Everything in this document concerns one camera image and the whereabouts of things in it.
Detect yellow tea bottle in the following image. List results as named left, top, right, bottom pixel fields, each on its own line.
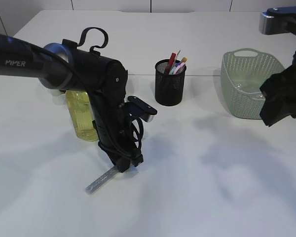
left=65, top=90, right=98, bottom=142

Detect gold glitter pen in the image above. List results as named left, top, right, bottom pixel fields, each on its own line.
left=179, top=57, right=187, bottom=64

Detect black mesh pen holder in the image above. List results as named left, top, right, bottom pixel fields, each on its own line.
left=154, top=59, right=186, bottom=106

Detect pink scissors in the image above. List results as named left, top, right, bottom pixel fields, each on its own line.
left=173, top=62, right=185, bottom=75

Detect red glitter pen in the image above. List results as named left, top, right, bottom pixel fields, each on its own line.
left=164, top=53, right=177, bottom=75

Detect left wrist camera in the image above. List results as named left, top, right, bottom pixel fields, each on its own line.
left=127, top=96, right=157, bottom=122

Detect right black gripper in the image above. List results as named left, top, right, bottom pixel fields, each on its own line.
left=259, top=13, right=296, bottom=127

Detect green woven plastic basket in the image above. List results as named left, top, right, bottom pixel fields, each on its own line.
left=221, top=48, right=285, bottom=119

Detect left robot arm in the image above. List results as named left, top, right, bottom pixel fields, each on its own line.
left=0, top=34, right=144, bottom=172

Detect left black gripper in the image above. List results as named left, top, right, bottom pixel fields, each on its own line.
left=88, top=92, right=144, bottom=173

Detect silver glitter pen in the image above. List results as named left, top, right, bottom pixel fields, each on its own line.
left=85, top=166, right=119, bottom=195

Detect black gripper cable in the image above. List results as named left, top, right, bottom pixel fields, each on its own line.
left=74, top=26, right=144, bottom=158

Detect clear plastic sheet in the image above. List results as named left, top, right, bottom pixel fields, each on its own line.
left=235, top=82, right=264, bottom=99

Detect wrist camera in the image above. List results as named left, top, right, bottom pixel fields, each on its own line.
left=127, top=96, right=157, bottom=122
left=259, top=6, right=296, bottom=35

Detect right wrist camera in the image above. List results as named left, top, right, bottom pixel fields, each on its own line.
left=259, top=6, right=296, bottom=35

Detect blue scissors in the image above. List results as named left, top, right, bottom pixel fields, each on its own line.
left=169, top=65, right=179, bottom=75

